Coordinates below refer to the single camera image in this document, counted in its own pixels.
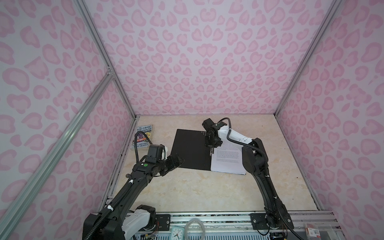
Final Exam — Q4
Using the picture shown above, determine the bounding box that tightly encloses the printed paper sheet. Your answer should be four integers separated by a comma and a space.
211, 141, 246, 175

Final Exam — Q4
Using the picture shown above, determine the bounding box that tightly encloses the grey and black file folder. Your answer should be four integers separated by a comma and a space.
171, 129, 212, 171

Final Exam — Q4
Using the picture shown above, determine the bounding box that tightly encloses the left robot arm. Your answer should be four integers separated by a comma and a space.
82, 155, 185, 240

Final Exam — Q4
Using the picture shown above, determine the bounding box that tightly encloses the colourful paperback book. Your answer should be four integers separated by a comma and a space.
137, 125, 153, 149

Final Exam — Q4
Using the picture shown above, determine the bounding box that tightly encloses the clear tube loop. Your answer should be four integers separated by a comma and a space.
183, 217, 207, 240

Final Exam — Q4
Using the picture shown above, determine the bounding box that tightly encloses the small teal clock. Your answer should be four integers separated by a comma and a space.
170, 227, 185, 240

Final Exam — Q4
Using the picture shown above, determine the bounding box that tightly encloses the red white label box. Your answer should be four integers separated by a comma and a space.
304, 223, 321, 240

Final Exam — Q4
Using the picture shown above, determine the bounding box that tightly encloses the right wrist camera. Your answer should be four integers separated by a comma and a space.
202, 118, 227, 132

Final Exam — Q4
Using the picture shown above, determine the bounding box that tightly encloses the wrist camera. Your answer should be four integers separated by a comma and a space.
147, 145, 168, 163
202, 118, 227, 132

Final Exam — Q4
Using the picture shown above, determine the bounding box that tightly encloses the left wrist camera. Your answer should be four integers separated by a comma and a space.
147, 145, 168, 163

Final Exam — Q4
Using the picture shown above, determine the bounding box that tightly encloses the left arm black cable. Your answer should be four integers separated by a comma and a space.
133, 130, 154, 164

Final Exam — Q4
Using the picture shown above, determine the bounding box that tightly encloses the aluminium diagonal frame bar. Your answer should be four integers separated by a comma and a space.
1, 71, 114, 240

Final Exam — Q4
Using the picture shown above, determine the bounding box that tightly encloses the aluminium corner post left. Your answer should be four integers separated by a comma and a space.
73, 0, 137, 120

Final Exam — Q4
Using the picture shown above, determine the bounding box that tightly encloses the aluminium corner post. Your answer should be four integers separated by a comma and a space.
73, 0, 137, 120
274, 0, 344, 119

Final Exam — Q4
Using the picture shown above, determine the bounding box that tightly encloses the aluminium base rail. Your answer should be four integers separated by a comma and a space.
86, 210, 346, 240

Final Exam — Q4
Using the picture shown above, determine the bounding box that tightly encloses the aluminium corner post right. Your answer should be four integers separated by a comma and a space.
274, 0, 344, 119

